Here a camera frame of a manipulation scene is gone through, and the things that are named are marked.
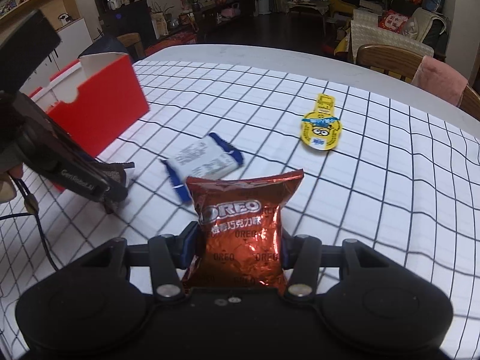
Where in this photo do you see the white blue snack packet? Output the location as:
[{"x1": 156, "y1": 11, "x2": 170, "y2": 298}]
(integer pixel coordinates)
[{"x1": 162, "y1": 133, "x2": 244, "y2": 203}]

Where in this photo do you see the person's left hand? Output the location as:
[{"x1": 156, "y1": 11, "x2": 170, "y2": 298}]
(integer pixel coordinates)
[{"x1": 0, "y1": 164, "x2": 24, "y2": 204}]

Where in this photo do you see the dark jacket on chair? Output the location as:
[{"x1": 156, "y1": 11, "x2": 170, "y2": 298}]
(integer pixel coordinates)
[{"x1": 79, "y1": 34, "x2": 128, "y2": 58}]

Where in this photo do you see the red white cardboard box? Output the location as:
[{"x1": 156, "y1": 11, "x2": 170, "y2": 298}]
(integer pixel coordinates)
[{"x1": 28, "y1": 53, "x2": 152, "y2": 193}]

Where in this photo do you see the red cushion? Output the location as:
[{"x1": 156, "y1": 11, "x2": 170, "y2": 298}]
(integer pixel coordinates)
[{"x1": 378, "y1": 10, "x2": 409, "y2": 33}]

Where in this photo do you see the wooden chair left side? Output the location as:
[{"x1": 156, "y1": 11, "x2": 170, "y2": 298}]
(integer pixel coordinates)
[{"x1": 117, "y1": 33, "x2": 146, "y2": 62}]

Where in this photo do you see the wooden chair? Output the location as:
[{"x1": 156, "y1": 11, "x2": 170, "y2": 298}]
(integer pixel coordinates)
[
  {"x1": 117, "y1": 33, "x2": 146, "y2": 62},
  {"x1": 356, "y1": 45, "x2": 479, "y2": 119}
]

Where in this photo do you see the pink towel on chair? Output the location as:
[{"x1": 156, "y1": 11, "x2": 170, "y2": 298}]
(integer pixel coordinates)
[{"x1": 412, "y1": 56, "x2": 468, "y2": 107}]

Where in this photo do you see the black cable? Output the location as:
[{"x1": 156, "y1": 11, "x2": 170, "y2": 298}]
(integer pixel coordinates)
[{"x1": 0, "y1": 177, "x2": 61, "y2": 272}]

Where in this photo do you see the yellow minion jelly cup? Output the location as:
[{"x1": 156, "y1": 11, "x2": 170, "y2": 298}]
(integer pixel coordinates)
[{"x1": 300, "y1": 94, "x2": 343, "y2": 151}]

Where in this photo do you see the brown red Oreo packet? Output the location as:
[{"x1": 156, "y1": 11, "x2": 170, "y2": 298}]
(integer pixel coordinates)
[{"x1": 182, "y1": 170, "x2": 304, "y2": 293}]

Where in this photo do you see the black white grid tablecloth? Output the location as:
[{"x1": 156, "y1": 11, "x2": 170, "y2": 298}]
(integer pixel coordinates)
[{"x1": 1, "y1": 60, "x2": 479, "y2": 359}]

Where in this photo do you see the sofa with cream cover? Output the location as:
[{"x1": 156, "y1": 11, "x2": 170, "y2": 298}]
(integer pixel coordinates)
[{"x1": 350, "y1": 7, "x2": 449, "y2": 62}]

